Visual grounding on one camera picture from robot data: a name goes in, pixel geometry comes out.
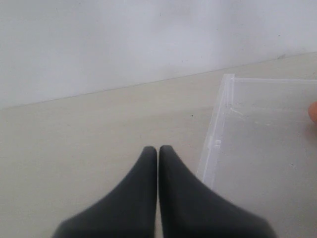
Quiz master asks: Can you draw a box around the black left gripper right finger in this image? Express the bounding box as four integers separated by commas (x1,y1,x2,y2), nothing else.
159,145,275,238

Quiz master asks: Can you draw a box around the clear plastic storage box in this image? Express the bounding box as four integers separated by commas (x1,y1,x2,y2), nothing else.
197,74,317,238

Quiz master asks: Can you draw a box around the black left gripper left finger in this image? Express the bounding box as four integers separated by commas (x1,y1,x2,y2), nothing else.
53,146,158,238

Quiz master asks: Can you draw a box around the brown egg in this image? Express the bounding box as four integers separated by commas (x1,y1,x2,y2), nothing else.
308,102,317,124

